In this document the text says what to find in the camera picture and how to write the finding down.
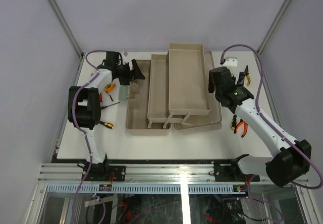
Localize grey-green toolbox latch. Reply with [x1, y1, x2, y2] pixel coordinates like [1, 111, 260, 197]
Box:
[118, 85, 130, 101]

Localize red-handled long screwdriver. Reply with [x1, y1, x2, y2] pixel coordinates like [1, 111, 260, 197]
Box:
[100, 102, 120, 110]

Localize yellow-black stubby screwdriver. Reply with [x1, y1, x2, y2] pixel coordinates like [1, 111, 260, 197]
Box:
[99, 121, 114, 129]

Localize orange tape measure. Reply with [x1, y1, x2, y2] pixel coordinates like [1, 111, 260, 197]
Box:
[103, 83, 116, 102]

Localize yellow needle-nose pliers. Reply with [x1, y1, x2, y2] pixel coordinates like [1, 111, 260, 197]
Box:
[244, 65, 251, 87]

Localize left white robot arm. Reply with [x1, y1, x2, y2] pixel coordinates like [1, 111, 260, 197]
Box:
[68, 50, 146, 181]

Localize orange-handled pliers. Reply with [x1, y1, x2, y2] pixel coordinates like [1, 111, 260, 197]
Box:
[234, 119, 249, 138]

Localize aluminium mounting rail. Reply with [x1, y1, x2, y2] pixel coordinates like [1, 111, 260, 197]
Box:
[37, 162, 309, 184]

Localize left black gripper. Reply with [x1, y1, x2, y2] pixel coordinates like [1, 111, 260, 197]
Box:
[115, 59, 145, 86]

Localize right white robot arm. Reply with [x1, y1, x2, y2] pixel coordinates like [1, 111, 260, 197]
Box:
[208, 67, 311, 187]

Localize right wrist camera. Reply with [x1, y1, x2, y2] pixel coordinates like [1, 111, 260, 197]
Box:
[223, 57, 238, 77]

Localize aluminium frame post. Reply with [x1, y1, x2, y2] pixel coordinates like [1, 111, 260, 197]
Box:
[257, 0, 292, 55]
[37, 0, 85, 59]

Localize right aluminium frame post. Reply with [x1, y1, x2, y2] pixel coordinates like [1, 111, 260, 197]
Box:
[257, 0, 292, 55]

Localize yellow-black right screwdriver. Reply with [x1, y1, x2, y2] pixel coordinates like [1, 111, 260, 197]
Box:
[231, 115, 237, 130]

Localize slotted cable duct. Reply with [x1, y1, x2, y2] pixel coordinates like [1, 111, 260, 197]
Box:
[47, 183, 244, 194]

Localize beige toolbox with smoky lid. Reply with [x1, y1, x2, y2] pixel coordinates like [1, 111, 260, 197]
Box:
[126, 43, 222, 135]

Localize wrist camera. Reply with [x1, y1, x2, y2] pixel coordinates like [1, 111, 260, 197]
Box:
[223, 57, 238, 77]
[121, 51, 129, 64]

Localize left aluminium frame post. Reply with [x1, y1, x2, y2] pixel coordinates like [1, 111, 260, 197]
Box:
[37, 0, 85, 59]

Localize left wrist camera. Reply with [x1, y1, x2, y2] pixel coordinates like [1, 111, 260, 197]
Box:
[121, 51, 129, 64]

